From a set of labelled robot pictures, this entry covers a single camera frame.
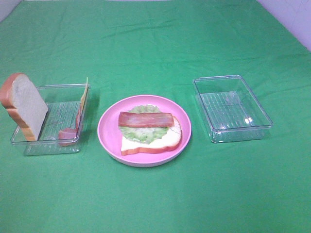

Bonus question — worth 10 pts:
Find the left clear plastic tray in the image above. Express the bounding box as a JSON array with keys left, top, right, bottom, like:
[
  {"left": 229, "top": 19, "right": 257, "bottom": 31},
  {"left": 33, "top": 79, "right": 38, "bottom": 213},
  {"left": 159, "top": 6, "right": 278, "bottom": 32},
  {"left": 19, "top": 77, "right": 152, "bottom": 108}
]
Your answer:
[{"left": 10, "top": 83, "right": 90, "bottom": 156}]

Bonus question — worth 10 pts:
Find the bread slice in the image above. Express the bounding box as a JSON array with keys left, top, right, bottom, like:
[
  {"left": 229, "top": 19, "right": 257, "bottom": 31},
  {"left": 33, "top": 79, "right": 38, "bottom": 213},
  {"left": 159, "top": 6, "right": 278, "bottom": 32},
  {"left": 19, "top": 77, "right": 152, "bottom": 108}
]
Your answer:
[
  {"left": 121, "top": 117, "right": 182, "bottom": 156},
  {"left": 0, "top": 73, "right": 48, "bottom": 141}
]

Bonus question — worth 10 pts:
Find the green lettuce leaf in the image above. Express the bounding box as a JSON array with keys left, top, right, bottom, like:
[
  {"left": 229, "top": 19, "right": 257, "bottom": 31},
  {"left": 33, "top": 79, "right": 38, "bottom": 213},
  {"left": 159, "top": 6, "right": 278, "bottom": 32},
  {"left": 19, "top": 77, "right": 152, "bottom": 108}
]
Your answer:
[{"left": 119, "top": 104, "right": 169, "bottom": 144}]

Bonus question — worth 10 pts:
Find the clear plastic tray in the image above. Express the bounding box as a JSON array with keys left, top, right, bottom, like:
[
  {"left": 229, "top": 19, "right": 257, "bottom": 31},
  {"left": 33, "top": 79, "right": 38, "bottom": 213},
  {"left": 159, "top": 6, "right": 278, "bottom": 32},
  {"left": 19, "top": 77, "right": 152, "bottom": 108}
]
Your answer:
[
  {"left": 10, "top": 83, "right": 90, "bottom": 156},
  {"left": 193, "top": 75, "right": 273, "bottom": 143}
]

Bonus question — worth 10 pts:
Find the yellow cheese slice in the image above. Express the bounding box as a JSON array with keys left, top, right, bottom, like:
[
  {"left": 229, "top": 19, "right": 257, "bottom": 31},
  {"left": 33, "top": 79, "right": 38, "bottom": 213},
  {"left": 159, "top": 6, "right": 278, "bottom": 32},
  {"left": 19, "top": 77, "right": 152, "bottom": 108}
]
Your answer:
[{"left": 80, "top": 77, "right": 88, "bottom": 110}]

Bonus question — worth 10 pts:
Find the green tablecloth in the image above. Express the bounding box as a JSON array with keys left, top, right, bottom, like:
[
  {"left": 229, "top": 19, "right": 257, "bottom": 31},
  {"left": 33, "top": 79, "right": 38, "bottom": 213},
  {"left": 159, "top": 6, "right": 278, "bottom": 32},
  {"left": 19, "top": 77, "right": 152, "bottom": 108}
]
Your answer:
[{"left": 0, "top": 0, "right": 311, "bottom": 233}]

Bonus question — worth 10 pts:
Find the pink round plate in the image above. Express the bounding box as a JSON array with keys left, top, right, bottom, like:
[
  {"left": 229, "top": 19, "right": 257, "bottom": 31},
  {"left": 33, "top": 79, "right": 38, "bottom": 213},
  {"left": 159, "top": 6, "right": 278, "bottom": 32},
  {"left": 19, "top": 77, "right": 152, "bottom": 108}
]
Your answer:
[{"left": 97, "top": 95, "right": 191, "bottom": 167}]

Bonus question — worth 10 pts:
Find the right clear plastic tray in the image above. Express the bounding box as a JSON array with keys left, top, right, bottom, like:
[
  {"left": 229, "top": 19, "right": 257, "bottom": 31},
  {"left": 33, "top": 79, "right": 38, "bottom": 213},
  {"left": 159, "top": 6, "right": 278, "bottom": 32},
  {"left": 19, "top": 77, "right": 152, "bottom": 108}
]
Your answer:
[{"left": 193, "top": 75, "right": 273, "bottom": 143}]

